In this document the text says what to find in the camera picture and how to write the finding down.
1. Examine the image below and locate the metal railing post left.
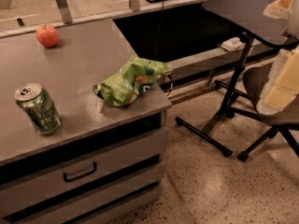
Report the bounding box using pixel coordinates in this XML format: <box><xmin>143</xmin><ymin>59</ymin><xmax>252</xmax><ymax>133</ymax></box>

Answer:
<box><xmin>55</xmin><ymin>0</ymin><xmax>73</xmax><ymax>24</ymax></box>

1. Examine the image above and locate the small white device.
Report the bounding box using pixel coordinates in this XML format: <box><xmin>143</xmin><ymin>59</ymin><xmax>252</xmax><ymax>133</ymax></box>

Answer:
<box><xmin>221</xmin><ymin>37</ymin><xmax>245</xmax><ymax>52</ymax></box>

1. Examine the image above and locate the grey drawer cabinet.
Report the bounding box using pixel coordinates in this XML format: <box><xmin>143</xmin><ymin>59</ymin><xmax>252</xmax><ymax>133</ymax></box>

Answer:
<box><xmin>0</xmin><ymin>20</ymin><xmax>171</xmax><ymax>224</ymax></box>

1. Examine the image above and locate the green soda can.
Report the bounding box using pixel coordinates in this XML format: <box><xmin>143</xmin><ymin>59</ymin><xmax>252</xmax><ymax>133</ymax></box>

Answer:
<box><xmin>14</xmin><ymin>83</ymin><xmax>61</xmax><ymax>135</ymax></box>

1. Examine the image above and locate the red apple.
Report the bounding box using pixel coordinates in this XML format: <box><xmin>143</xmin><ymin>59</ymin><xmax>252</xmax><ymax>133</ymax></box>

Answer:
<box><xmin>36</xmin><ymin>24</ymin><xmax>59</xmax><ymax>48</ymax></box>

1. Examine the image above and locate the black hanging cable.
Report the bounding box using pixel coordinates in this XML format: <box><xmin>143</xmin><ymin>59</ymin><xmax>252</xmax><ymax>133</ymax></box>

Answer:
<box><xmin>153</xmin><ymin>1</ymin><xmax>165</xmax><ymax>62</ymax></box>

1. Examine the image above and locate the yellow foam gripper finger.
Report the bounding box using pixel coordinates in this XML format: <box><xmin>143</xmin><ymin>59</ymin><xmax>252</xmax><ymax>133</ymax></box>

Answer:
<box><xmin>263</xmin><ymin>0</ymin><xmax>292</xmax><ymax>19</ymax></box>
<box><xmin>256</xmin><ymin>48</ymin><xmax>299</xmax><ymax>115</ymax></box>

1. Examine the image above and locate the dark office chair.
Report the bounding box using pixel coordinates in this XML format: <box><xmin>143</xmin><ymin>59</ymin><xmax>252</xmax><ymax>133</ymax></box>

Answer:
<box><xmin>237</xmin><ymin>64</ymin><xmax>299</xmax><ymax>161</ymax></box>

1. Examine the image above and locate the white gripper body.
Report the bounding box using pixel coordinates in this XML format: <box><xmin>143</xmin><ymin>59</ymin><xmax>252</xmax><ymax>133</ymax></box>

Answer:
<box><xmin>288</xmin><ymin>0</ymin><xmax>299</xmax><ymax>38</ymax></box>

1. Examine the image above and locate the black drawer handle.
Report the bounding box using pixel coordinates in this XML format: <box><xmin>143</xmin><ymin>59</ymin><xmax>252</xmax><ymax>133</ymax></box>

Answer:
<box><xmin>63</xmin><ymin>161</ymin><xmax>97</xmax><ymax>183</ymax></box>

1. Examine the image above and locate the green rice chip bag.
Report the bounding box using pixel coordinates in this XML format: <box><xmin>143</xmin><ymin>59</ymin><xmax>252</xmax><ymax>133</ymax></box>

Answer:
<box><xmin>93</xmin><ymin>57</ymin><xmax>167</xmax><ymax>107</ymax></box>

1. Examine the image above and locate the black tilted laptop stand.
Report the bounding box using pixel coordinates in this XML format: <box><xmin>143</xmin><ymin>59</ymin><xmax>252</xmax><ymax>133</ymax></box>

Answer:
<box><xmin>176</xmin><ymin>0</ymin><xmax>299</xmax><ymax>161</ymax></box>

